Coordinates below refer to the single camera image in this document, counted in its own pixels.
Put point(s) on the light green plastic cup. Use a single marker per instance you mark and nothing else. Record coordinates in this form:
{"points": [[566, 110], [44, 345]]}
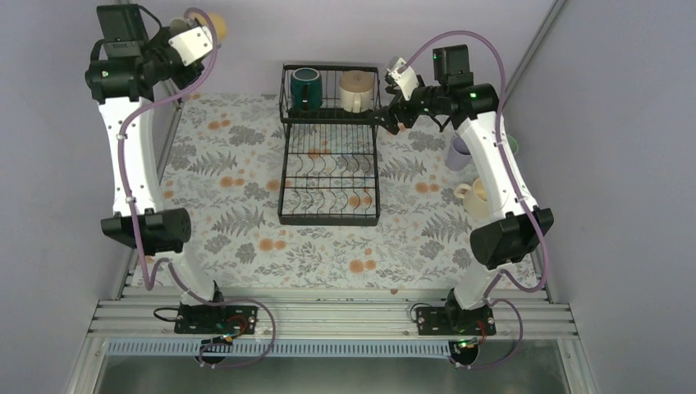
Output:
{"points": [[513, 144]]}

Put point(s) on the floral table mat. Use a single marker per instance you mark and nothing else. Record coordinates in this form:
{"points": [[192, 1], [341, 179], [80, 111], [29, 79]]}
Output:
{"points": [[225, 168]]}

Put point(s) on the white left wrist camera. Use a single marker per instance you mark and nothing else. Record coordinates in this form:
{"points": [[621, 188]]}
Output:
{"points": [[192, 45]]}

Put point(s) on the dark teal mug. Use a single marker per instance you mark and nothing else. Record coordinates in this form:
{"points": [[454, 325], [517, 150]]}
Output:
{"points": [[306, 89]]}

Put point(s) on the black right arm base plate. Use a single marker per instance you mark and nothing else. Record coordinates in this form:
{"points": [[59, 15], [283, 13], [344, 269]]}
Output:
{"points": [[443, 321]]}

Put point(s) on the cream ribbed mug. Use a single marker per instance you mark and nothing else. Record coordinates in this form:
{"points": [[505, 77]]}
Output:
{"points": [[474, 198]]}

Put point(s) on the aluminium front rail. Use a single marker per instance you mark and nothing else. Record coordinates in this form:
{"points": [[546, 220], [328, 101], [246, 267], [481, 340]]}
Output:
{"points": [[358, 322]]}

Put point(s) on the cream mug on upper rack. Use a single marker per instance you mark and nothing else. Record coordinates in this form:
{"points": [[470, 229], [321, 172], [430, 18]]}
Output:
{"points": [[356, 91]]}

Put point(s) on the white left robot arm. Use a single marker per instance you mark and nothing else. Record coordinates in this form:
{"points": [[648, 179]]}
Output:
{"points": [[131, 73]]}

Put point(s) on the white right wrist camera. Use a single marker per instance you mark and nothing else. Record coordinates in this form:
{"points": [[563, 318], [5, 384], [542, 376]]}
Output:
{"points": [[401, 78]]}

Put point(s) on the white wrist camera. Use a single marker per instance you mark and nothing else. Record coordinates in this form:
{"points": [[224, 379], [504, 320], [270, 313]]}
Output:
{"points": [[401, 78], [192, 45]]}

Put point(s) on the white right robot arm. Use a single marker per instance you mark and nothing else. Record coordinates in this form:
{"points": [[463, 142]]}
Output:
{"points": [[515, 223]]}

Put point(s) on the lavender plastic cup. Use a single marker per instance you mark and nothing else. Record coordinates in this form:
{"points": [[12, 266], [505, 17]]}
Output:
{"points": [[458, 155]]}

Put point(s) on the yellow mug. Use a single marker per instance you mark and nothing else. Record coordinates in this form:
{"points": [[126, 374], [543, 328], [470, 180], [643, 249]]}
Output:
{"points": [[218, 23]]}

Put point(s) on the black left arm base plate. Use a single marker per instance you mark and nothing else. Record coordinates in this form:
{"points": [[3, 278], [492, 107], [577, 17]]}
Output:
{"points": [[230, 320]]}

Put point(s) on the black wire dish rack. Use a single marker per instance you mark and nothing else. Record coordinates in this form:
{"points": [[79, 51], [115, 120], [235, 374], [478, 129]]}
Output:
{"points": [[330, 160]]}

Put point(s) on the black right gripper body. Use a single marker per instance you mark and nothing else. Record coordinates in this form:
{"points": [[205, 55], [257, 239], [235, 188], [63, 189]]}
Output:
{"points": [[409, 117]]}

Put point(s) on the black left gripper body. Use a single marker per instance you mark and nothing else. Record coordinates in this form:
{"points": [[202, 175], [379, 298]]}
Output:
{"points": [[183, 81]]}

